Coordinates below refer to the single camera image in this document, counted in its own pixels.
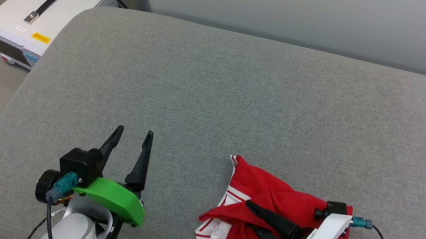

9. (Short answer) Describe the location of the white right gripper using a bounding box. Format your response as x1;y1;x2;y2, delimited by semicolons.
241;199;366;239

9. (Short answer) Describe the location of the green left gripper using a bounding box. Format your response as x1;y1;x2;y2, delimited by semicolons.
69;121;155;228

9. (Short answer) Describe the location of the red and white shirt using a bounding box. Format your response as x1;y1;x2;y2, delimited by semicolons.
194;151;358;239

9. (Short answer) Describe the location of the black cylindrical left gripper motor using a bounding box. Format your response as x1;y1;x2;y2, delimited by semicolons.
33;168;61;205

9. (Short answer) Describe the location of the white power supply box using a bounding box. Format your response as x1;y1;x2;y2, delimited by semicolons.
0;0;120;80

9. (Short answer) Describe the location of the teal left cable connector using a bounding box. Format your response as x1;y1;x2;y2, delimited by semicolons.
45;169;81;205

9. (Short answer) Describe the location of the teal cable connector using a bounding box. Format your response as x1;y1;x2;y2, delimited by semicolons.
45;169;81;205
350;216;374;231

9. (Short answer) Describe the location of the teal right cable connector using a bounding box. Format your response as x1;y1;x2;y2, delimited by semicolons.
350;216;374;231

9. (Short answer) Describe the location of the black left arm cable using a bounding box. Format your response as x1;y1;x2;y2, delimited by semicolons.
26;195;61;239

